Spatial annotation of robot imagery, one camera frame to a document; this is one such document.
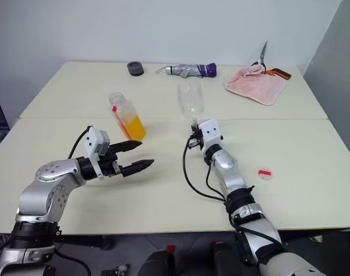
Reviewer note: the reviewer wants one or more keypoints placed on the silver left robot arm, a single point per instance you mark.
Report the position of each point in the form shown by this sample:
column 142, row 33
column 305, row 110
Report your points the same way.
column 48, row 178

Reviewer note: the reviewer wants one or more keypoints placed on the clear plastic cup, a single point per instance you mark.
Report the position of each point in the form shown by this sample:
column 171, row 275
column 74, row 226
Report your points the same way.
column 189, row 97

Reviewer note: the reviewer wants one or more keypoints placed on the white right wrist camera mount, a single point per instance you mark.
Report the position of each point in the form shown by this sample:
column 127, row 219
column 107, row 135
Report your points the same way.
column 211, row 132

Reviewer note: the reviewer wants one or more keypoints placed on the folded silver purple umbrella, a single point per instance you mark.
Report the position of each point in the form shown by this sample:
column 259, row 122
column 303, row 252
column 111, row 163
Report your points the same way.
column 186, row 69

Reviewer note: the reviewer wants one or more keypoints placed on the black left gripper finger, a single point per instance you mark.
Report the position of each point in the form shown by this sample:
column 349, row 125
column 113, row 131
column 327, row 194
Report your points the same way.
column 126, row 146
column 137, row 166

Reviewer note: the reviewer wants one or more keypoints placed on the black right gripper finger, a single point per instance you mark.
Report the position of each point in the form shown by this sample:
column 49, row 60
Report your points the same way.
column 198, row 127
column 192, row 128

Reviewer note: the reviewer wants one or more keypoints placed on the pink towel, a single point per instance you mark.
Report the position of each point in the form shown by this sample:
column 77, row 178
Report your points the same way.
column 255, row 86

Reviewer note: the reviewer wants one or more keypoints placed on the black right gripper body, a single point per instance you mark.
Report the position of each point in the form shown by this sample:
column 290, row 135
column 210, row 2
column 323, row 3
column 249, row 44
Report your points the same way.
column 195, row 138

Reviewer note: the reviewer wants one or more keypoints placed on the orange black utility knife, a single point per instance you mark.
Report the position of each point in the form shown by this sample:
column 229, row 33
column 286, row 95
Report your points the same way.
column 280, row 73

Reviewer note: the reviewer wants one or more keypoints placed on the white bottle cap red tape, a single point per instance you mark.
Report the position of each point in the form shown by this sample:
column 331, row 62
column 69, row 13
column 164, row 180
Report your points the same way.
column 265, row 173

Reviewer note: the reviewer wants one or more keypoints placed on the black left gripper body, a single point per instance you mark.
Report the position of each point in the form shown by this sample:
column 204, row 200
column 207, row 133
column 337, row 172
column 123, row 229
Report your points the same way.
column 110, row 164

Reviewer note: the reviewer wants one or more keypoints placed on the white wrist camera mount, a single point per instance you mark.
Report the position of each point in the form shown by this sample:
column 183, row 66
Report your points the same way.
column 211, row 132
column 93, row 141

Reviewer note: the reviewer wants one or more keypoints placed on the black base with white caster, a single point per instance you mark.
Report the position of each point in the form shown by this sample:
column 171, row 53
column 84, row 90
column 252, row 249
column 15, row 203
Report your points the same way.
column 116, row 270

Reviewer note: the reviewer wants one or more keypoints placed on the metal scissors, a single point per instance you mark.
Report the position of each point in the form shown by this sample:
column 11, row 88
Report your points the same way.
column 262, row 53

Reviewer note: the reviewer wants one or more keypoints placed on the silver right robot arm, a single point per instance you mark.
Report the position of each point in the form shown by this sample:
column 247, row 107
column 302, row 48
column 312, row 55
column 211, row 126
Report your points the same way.
column 229, row 164

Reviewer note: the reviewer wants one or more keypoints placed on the dark rounded shape red tape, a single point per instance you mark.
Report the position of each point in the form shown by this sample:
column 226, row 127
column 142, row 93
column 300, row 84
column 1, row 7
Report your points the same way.
column 157, row 264

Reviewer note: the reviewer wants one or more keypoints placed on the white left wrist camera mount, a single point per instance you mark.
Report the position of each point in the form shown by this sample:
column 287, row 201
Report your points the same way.
column 93, row 141

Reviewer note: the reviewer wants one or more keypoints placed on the orange juice bottle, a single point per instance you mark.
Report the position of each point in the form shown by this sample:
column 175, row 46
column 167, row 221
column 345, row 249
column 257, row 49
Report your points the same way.
column 134, row 126

